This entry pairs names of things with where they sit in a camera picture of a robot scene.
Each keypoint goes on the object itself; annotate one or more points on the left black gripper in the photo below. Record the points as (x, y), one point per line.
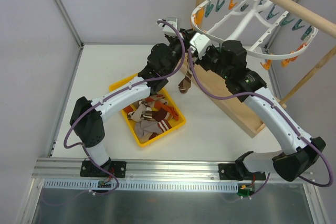
(177, 40)

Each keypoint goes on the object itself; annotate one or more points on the brown argyle sock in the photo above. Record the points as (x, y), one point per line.
(185, 84)

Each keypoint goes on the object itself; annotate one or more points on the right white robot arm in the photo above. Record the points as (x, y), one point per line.
(299, 150)

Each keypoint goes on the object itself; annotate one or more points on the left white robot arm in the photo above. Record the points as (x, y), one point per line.
(88, 117)

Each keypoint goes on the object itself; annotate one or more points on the white round clip hanger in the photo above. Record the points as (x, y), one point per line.
(253, 22)

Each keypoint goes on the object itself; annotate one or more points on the orange sock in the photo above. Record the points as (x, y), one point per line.
(170, 109)

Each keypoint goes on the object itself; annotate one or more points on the orange clothes peg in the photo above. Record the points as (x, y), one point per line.
(232, 4)
(266, 65)

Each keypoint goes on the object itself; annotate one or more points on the dark red sock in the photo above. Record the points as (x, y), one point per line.
(160, 115)

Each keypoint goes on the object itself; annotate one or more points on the yellow plastic tray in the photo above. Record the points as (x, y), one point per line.
(141, 110)

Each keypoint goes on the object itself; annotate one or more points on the grey sock with striped cuff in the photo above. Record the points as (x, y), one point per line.
(147, 130)

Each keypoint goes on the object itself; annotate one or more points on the green circuit board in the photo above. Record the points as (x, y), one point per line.
(245, 191)

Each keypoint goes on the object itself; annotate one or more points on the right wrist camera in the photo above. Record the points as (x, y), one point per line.
(199, 44)

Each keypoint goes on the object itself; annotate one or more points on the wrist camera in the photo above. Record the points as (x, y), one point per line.
(173, 21)
(199, 44)

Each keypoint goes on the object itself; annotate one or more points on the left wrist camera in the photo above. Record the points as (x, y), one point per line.
(173, 21)

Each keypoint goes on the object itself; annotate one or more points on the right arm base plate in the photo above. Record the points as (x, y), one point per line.
(227, 171)

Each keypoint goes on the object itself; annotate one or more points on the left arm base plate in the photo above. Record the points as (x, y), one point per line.
(117, 168)

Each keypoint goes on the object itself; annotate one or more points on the aluminium mounting rail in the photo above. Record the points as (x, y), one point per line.
(136, 170)

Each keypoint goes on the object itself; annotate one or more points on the perforated cable duct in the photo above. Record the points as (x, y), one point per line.
(79, 184)

